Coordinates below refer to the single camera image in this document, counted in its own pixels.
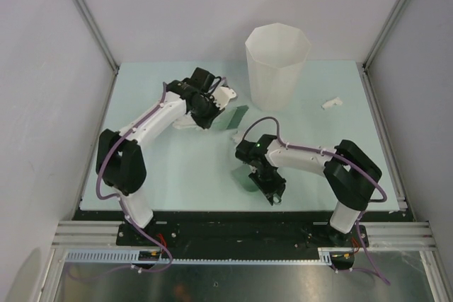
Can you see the left aluminium corner post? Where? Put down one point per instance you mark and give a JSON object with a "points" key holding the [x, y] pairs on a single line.
{"points": [[90, 22]]}

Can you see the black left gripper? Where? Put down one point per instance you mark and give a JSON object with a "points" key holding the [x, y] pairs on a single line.
{"points": [[206, 123]]}

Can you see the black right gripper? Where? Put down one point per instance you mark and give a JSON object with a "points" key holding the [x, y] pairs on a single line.
{"points": [[277, 187]]}

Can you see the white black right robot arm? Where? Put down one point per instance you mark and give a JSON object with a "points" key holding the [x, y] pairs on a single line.
{"points": [[351, 174]]}

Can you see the right aluminium side rail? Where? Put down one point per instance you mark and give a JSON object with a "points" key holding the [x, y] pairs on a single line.
{"points": [[384, 138]]}

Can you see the right aluminium corner post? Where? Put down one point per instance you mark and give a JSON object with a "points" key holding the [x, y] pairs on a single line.
{"points": [[384, 34]]}

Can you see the aluminium frame crossbar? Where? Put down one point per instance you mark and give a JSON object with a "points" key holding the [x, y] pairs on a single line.
{"points": [[374, 235]]}

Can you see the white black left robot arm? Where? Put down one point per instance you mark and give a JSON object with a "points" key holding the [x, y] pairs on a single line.
{"points": [[120, 164]]}

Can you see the white plastic waste bin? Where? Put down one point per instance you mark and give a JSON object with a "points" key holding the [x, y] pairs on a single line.
{"points": [[275, 54]]}

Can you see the white paper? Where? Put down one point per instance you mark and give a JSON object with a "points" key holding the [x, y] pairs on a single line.
{"points": [[185, 122], [237, 137], [332, 103]]}

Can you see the aluminium corner post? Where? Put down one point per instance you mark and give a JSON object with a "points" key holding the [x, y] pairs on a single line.
{"points": [[90, 22], [384, 34]]}

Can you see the green dustpan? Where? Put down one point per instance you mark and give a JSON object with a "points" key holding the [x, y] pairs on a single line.
{"points": [[240, 176]]}

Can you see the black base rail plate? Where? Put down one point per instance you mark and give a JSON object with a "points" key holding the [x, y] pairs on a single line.
{"points": [[248, 251]]}

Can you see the green hand brush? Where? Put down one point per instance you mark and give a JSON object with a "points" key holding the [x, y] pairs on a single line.
{"points": [[231, 118]]}

